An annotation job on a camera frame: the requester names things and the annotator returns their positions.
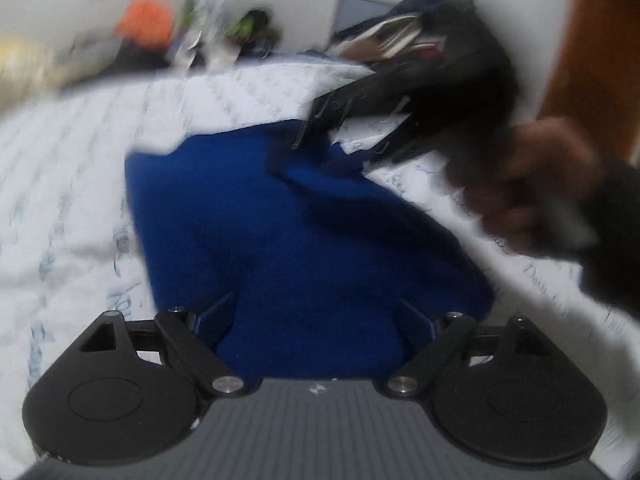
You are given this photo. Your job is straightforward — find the green and dark item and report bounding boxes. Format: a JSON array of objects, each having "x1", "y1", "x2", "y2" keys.
[{"x1": 225, "y1": 9, "x2": 273, "y2": 51}]

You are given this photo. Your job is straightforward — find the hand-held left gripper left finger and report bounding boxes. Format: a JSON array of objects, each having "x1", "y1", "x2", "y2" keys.
[{"x1": 79, "y1": 291, "x2": 247, "y2": 400}]

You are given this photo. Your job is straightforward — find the grey flat board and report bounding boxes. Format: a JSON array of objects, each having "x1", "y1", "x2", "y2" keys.
[{"x1": 330, "y1": 0, "x2": 396, "y2": 43}]

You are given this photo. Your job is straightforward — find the yellow blanket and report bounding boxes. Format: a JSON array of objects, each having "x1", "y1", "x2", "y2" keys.
[{"x1": 0, "y1": 32, "x2": 118, "y2": 111}]

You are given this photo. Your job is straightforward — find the orange cloth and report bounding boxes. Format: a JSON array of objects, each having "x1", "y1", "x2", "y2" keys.
[{"x1": 114, "y1": 0, "x2": 176, "y2": 51}]

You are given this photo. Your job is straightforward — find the white printed quilt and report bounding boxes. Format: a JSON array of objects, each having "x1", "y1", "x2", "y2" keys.
[{"x1": 0, "y1": 52, "x2": 640, "y2": 480}]

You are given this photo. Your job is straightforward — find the brown wooden door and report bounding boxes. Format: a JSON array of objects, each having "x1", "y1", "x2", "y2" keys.
[{"x1": 542, "y1": 0, "x2": 640, "y2": 163}]

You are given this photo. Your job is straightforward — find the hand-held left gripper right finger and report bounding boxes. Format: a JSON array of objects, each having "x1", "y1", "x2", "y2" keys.
[{"x1": 384, "y1": 296, "x2": 551, "y2": 400}]

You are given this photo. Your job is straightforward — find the blue knit garment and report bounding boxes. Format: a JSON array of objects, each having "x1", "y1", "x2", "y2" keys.
[{"x1": 124, "y1": 119, "x2": 497, "y2": 382}]

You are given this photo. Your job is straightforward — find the dark clothes pile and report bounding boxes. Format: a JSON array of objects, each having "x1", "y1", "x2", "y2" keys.
[{"x1": 327, "y1": 0, "x2": 481, "y2": 66}]

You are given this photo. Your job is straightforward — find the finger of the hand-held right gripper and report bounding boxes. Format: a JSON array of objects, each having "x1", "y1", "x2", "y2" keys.
[
  {"x1": 291, "y1": 66, "x2": 437, "y2": 151},
  {"x1": 387, "y1": 112, "x2": 463, "y2": 165}
]

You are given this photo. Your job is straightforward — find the person's right hand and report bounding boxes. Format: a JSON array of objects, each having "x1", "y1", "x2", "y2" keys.
[{"x1": 447, "y1": 116, "x2": 608, "y2": 262}]

